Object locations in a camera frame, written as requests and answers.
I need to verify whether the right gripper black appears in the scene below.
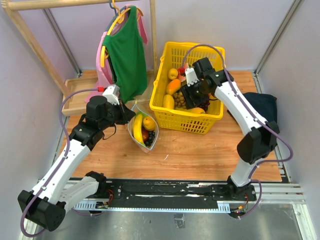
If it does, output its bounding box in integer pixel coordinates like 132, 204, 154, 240
180, 79, 210, 110

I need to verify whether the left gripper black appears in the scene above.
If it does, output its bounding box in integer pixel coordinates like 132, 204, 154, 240
99, 98, 136, 130

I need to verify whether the yellow banana toy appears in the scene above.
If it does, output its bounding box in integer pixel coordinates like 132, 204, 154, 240
133, 115, 145, 146

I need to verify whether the green cabbage toy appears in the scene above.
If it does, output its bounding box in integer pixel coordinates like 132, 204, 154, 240
135, 111, 145, 118

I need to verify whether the clear zip top bag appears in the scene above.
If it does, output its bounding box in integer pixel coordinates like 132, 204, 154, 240
127, 101, 159, 153

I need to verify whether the yellow apple toy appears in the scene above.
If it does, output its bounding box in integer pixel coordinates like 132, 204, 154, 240
142, 116, 156, 132

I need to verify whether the red apple toy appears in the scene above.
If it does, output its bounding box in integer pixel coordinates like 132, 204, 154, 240
141, 127, 149, 142

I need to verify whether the dark blue grape bunch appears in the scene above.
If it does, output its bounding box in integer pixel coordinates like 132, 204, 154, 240
144, 131, 156, 147

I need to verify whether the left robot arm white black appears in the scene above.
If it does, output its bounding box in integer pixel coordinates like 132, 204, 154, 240
17, 95, 136, 238

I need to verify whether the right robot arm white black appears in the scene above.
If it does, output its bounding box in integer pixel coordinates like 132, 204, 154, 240
181, 57, 280, 200

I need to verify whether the green tank top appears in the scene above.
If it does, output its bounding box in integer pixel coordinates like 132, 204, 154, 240
102, 6, 148, 103

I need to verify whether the orange fruit toy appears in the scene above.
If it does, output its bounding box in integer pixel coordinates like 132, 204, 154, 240
188, 107, 206, 114

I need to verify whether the green grape bunch toy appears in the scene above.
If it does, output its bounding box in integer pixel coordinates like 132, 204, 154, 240
173, 90, 186, 109

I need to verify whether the orange mango toy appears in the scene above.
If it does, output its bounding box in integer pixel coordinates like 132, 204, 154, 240
166, 78, 181, 95

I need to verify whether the watermelon slice toy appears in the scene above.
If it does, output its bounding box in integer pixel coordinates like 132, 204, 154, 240
177, 63, 190, 82

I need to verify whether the yellow lemon toy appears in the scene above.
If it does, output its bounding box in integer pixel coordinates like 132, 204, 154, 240
162, 94, 175, 110

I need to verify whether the yellow peach toy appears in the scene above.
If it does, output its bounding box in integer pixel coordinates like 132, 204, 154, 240
167, 68, 179, 80

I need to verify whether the yellow plastic basket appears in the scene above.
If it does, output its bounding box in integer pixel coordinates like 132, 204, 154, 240
149, 41, 224, 135

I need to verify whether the pink shirt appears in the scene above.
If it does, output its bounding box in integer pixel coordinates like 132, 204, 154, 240
94, 12, 148, 88

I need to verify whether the wooden clothes rack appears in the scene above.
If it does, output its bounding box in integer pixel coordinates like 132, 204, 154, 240
1, 0, 158, 117

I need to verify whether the yellow clothes hanger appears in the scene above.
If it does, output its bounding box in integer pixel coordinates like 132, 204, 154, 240
98, 0, 133, 68

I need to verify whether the dark navy cloth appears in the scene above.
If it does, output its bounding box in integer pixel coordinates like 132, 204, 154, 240
243, 92, 278, 123

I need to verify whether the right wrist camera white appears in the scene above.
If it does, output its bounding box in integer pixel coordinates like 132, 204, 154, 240
185, 67, 199, 87

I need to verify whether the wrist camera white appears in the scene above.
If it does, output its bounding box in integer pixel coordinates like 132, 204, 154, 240
185, 67, 199, 87
102, 84, 120, 106

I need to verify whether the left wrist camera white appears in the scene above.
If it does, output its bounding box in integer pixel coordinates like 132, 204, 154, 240
102, 84, 120, 106

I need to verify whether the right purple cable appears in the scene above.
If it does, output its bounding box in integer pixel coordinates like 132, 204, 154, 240
183, 44, 294, 218

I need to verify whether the purple cable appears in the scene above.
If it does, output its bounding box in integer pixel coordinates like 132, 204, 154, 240
19, 86, 104, 237
183, 44, 294, 218

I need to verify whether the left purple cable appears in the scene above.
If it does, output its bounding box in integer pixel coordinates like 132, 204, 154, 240
19, 86, 104, 237

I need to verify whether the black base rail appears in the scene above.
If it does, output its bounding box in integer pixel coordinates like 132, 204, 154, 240
74, 179, 258, 216

